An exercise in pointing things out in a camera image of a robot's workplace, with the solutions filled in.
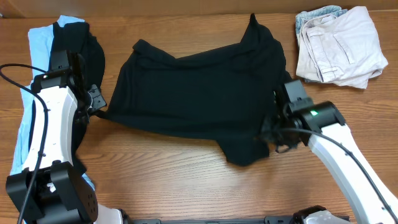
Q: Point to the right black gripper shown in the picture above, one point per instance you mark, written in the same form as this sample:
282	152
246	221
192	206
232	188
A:
268	134

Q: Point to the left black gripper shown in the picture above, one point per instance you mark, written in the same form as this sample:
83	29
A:
94	100

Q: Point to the black t-shirt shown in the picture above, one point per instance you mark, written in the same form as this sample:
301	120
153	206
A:
225	94

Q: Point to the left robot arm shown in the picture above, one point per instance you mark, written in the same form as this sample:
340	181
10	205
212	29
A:
49	189

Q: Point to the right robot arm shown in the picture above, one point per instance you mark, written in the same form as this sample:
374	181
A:
323	129

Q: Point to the light blue shirt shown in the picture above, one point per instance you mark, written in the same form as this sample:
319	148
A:
34	62

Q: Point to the beige folded shorts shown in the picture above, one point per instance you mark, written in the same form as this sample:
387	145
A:
343	50

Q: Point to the folded denim garment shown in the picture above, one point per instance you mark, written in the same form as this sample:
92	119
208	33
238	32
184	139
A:
304	16

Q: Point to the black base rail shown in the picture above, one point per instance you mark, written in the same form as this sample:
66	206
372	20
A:
298	217

